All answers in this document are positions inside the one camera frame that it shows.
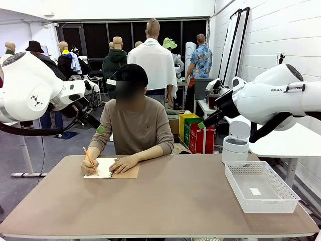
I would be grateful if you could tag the large white table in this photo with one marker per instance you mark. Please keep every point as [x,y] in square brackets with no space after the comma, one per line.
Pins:
[288,143]

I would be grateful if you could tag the cardboard box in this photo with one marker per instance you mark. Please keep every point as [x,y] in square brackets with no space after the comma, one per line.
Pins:
[173,128]

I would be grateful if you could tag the mannequin with green collar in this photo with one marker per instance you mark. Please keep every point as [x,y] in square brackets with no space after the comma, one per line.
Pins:
[10,47]

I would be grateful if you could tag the mannequin in floral blue shirt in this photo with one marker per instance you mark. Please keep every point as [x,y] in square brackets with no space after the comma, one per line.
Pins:
[200,62]

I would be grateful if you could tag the white label sticker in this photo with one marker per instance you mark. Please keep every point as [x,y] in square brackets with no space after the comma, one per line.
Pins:
[255,191]

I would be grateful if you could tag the red shopping bag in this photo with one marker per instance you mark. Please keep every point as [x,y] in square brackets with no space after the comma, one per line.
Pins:
[196,140]

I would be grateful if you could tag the white desk leg stand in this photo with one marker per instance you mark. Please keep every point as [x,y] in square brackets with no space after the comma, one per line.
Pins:
[26,155]

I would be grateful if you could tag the yellow green paper bag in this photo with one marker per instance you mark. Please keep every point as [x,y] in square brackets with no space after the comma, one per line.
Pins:
[181,125]

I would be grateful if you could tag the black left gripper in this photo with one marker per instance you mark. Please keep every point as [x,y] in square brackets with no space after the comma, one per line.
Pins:
[80,109]

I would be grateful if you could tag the blue floor marker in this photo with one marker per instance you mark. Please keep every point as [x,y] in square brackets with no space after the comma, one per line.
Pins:
[69,135]

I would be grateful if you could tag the white head mounted camera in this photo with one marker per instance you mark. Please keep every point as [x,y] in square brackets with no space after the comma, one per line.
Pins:
[110,82]

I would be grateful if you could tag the spiral notebook brown cover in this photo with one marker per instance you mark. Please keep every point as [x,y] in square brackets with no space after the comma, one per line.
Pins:
[129,173]

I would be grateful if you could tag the person's left forearm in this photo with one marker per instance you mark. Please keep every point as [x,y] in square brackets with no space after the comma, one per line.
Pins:
[155,151]

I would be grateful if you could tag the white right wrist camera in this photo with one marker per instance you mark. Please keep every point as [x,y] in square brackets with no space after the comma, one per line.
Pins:
[214,84]

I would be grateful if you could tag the person's right forearm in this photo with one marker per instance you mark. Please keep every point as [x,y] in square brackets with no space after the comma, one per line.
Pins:
[94,151]

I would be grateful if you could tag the lime green hat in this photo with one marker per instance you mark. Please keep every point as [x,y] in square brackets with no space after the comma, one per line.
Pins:
[168,43]

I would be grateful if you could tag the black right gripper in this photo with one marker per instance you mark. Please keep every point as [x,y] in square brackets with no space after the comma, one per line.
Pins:
[228,105]

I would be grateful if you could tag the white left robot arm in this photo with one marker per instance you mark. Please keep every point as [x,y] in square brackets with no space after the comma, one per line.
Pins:
[25,82]

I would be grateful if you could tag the black tripod with camera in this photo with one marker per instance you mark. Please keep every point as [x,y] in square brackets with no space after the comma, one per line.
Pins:
[281,59]

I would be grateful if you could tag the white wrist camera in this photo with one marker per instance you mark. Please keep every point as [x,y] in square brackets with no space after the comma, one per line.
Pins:
[94,85]
[214,84]

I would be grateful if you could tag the small white side table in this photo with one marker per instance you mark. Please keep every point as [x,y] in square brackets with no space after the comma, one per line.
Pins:
[204,106]

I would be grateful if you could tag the mannequin in grey hoodie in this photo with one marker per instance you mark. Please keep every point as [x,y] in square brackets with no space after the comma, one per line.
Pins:
[178,62]

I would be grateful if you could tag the person's left hand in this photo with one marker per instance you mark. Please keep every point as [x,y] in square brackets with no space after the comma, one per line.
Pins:
[125,163]

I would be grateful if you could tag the mannequin in dark green hoodie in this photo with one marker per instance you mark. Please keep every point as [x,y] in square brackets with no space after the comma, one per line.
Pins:
[113,65]

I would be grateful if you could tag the beige long sleeve sweater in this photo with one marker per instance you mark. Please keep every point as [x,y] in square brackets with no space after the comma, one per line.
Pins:
[135,128]

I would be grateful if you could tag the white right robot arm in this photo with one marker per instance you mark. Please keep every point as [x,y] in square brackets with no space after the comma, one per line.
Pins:
[265,100]

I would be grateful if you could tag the person's right hand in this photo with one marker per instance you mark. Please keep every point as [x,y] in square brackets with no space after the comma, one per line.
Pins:
[89,167]

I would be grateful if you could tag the folded grey green cloth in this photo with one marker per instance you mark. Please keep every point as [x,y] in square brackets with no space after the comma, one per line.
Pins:
[174,114]

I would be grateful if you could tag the small white lidded trash can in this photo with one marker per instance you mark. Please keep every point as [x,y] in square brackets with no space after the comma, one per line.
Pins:
[234,150]

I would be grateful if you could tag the metal frame stool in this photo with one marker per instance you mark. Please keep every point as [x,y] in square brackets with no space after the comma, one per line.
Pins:
[96,80]

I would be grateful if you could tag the brown glass jar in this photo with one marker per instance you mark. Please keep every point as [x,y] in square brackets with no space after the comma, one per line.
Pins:
[212,101]

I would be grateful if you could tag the mannequin in black bucket hat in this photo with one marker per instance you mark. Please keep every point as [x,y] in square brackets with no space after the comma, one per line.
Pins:
[35,46]

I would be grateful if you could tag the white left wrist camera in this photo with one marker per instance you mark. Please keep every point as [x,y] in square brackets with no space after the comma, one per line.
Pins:
[94,85]

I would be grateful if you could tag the mannequin with yellow scarf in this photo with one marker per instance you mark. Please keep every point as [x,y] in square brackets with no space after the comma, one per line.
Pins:
[65,62]

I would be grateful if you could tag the black baseball cap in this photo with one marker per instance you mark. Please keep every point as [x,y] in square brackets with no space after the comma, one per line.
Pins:
[133,72]

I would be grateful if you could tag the white tall cylinder appliance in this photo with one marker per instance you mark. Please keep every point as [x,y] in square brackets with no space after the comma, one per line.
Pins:
[190,54]

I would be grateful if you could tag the black framed white panel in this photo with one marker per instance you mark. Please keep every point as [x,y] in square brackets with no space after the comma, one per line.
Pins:
[229,55]
[239,45]

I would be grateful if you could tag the grey plastic bin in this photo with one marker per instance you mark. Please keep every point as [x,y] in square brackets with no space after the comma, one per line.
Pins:
[200,88]

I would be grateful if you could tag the white perforated plastic basket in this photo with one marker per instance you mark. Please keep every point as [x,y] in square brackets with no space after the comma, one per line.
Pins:
[265,206]

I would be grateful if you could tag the yellow pencil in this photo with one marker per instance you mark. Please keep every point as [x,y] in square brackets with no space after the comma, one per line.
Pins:
[86,152]

